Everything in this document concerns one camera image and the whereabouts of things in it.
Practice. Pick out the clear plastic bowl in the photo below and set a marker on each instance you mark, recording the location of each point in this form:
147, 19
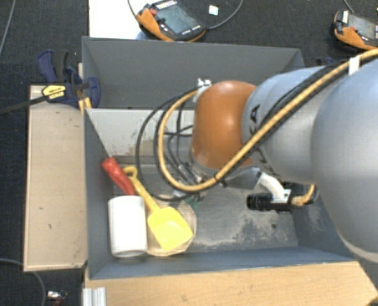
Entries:
188, 212

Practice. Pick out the black cylinder on white bracket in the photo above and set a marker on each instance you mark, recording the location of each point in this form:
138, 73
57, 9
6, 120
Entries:
261, 201

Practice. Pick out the grey metal bin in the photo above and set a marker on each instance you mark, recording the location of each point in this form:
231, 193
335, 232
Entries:
137, 72

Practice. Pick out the white cup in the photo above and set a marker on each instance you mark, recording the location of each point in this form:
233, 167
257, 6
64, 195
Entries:
127, 225

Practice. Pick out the yellow toy shovel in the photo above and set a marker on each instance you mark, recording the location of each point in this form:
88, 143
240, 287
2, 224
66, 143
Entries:
169, 226

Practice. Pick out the pale wood board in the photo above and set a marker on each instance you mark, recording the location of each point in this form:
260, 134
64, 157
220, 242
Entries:
55, 177

